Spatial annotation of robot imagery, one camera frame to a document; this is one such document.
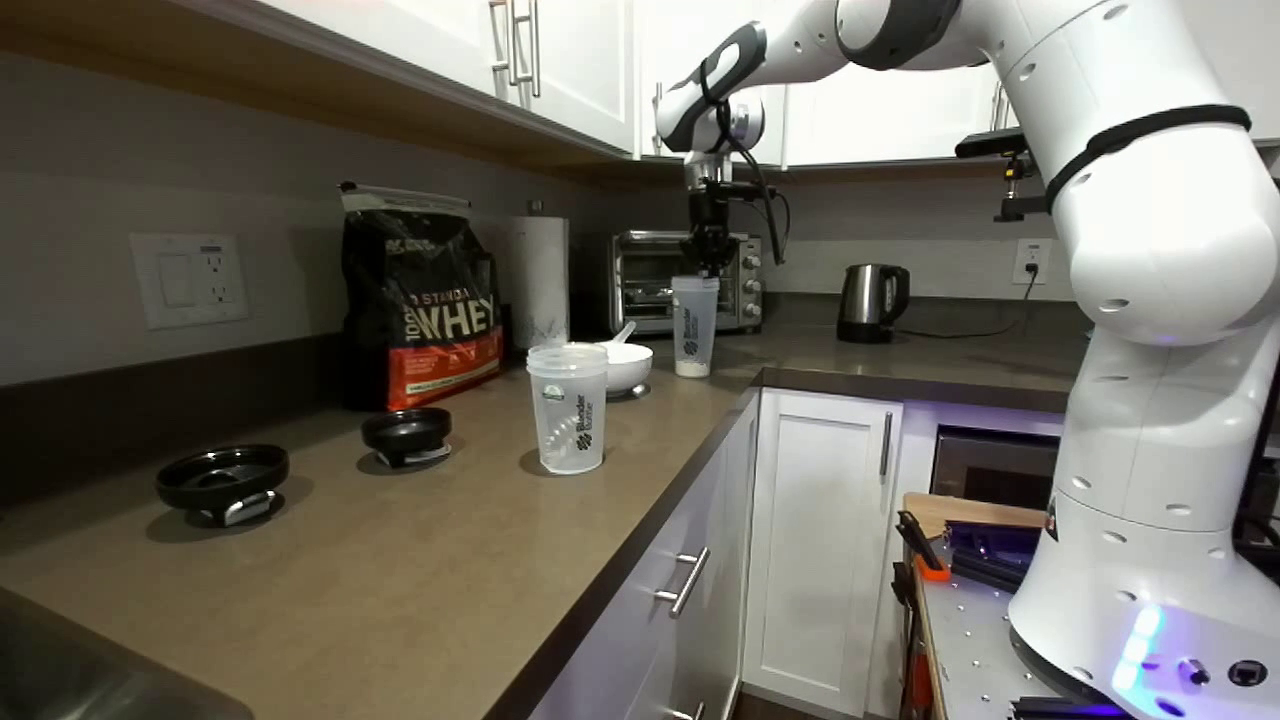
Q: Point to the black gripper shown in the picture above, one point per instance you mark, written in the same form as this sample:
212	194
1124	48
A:
715	212

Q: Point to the tall translucent plastic cup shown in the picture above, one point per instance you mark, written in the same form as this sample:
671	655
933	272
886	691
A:
692	325

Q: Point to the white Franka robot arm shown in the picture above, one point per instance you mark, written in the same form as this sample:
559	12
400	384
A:
1173	295

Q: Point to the short translucent plastic cup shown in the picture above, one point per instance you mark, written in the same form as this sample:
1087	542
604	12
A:
571	415

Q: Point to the silver toaster oven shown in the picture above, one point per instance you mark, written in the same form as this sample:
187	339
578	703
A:
643	283

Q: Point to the white spoon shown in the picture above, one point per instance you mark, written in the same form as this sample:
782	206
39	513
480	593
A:
622	332

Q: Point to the white ceramic bowl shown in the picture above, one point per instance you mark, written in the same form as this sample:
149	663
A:
631	367

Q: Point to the stainless electric kettle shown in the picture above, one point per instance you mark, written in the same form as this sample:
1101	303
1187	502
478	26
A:
868	303

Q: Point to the white paper towel roll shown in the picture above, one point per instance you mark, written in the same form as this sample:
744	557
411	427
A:
540	283

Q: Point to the black red whey protein bag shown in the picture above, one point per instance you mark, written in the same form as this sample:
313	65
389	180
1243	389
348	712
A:
422	315

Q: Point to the white base cabinet door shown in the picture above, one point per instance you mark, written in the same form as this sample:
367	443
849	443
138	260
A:
821	545

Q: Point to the small white power outlet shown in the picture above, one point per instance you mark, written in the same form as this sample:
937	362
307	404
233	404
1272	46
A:
1032	257

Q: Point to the black built-in appliance front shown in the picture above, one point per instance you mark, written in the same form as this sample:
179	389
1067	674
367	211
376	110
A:
992	467

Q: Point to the small black dish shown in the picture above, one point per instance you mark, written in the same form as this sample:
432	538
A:
407	432

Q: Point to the black orange bar clamp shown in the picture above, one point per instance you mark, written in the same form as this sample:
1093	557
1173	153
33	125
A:
922	551

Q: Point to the brown wooden board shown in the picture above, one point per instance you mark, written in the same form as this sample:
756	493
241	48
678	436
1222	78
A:
975	509

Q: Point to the grey base cabinet with drawers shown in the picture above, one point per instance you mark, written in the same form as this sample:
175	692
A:
643	625

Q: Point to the perforated robot mounting table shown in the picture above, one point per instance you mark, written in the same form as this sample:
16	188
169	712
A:
986	655

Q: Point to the black bowl left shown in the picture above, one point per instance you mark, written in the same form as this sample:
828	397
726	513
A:
222	480

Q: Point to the stainless steel sink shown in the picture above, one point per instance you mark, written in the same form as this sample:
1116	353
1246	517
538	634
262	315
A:
67	665

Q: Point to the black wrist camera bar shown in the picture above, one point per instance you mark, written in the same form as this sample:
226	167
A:
751	188

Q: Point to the white upper wall cabinet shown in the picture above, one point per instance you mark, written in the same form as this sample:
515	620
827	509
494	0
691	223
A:
442	53
866	122

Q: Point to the black stereo camera on stand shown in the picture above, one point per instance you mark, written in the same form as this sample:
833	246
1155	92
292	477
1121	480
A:
1013	201

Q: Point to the white wall outlet plate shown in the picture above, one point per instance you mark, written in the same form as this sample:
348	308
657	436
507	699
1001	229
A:
187	276

